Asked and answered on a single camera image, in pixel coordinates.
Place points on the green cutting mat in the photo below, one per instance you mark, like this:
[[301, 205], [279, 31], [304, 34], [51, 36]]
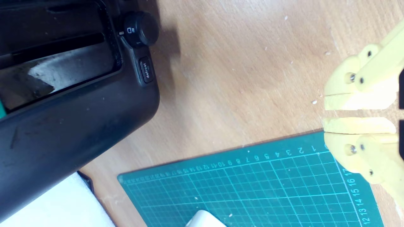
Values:
[[252, 189]]

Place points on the white block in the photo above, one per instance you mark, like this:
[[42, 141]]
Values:
[[205, 220]]

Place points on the black two-slot toaster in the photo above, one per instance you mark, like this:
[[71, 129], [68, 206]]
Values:
[[79, 126]]

